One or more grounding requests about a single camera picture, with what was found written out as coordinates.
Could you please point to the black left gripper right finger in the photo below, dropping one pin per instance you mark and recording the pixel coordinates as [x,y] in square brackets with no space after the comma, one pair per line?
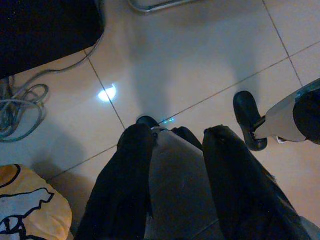
[240,190]

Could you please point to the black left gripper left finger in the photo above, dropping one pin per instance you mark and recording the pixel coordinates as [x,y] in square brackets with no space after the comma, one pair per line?
[120,180]

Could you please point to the yellow cartoon print quilt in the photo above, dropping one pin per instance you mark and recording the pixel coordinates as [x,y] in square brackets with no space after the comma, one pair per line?
[32,212]

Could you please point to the black robot left foot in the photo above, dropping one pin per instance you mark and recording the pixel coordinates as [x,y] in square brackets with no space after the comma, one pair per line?
[146,121]

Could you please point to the black robot foot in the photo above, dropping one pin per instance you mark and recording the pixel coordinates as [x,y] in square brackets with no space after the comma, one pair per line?
[246,110]
[146,121]

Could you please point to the black robot right foot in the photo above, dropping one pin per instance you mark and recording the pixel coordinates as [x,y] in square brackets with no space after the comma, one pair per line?
[246,110]

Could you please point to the black bag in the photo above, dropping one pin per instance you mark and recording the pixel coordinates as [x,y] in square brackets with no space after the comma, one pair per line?
[42,30]

